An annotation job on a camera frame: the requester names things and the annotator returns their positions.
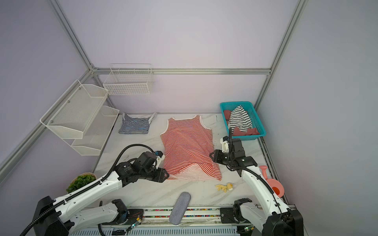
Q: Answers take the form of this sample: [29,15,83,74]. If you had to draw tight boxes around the yellow toy giraffe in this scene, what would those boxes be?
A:
[215,183,233,193]

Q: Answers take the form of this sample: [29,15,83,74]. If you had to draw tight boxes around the aluminium frame corner post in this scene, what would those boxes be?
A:
[48,0,116,108]

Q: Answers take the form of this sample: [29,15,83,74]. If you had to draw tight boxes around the white wire wall basket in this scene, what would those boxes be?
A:
[103,64,155,95]

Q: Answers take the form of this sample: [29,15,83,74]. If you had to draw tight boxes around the dark red garment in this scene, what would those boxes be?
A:
[223,110,260,136]

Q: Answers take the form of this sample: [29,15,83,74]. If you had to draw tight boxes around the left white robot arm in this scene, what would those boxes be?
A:
[27,159,169,236]

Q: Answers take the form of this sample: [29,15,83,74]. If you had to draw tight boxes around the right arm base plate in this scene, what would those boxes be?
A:
[220,206,257,225]

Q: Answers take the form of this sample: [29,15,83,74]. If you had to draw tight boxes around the red white striped tank top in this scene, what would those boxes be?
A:
[160,115,222,182]

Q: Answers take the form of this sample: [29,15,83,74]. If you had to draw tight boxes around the black white striped tank top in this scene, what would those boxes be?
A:
[228,106,253,132]

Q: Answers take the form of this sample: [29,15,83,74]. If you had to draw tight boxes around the green potted plant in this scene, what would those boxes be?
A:
[66,173,97,193]

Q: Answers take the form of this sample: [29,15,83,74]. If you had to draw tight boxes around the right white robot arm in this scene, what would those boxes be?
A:
[209,149,304,236]

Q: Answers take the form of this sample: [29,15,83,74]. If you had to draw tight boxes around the blue white striped tank top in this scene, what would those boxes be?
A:
[118,113,157,135]

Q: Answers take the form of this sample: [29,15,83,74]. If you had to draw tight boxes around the horizontal aluminium frame bar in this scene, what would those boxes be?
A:
[94,68,272,75]

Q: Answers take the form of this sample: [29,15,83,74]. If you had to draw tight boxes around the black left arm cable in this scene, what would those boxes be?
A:
[19,144,156,236]

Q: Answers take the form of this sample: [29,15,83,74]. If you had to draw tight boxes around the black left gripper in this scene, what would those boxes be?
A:
[140,167,169,183]

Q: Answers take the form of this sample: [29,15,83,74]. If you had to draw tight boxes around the pink watering can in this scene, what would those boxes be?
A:
[259,165,284,198]

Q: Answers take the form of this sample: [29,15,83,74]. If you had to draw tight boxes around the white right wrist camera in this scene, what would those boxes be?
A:
[220,136,236,153]

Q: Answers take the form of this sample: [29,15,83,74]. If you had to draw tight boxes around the grey fabric pouch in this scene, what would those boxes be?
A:
[169,192,191,225]

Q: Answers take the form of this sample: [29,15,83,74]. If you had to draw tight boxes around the white mesh wall shelf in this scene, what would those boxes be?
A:
[40,80,119,156]

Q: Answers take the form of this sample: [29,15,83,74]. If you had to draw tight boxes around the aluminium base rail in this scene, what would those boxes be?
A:
[57,204,303,228]

